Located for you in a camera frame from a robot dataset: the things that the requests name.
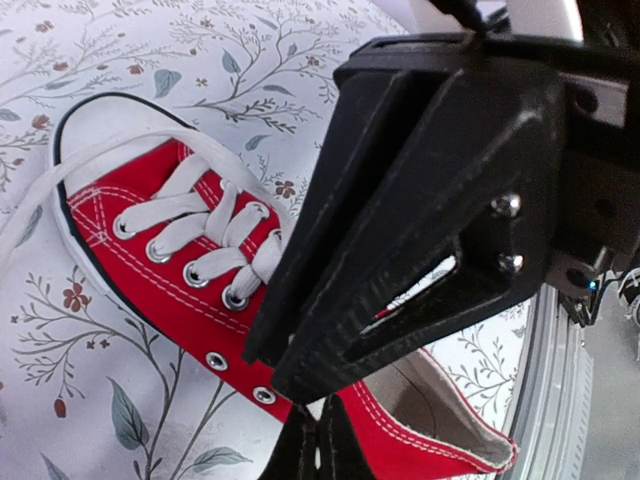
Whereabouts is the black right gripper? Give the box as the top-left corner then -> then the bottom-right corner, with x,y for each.
334,26 -> 639,280

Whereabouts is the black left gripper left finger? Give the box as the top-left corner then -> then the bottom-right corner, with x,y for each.
262,406 -> 318,480

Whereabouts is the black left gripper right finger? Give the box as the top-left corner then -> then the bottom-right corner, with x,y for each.
317,395 -> 376,480

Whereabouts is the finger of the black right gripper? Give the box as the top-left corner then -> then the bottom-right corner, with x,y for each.
244,70 -> 465,365
272,72 -> 564,404

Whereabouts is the red canvas sneaker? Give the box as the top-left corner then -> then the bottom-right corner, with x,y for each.
1,93 -> 517,479

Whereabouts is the floral patterned table mat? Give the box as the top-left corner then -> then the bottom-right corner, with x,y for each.
1,1 -> 528,479

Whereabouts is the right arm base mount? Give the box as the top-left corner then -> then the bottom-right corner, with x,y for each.
554,264 -> 640,331

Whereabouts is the front aluminium rail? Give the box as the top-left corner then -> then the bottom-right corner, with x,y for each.
498,286 -> 594,479

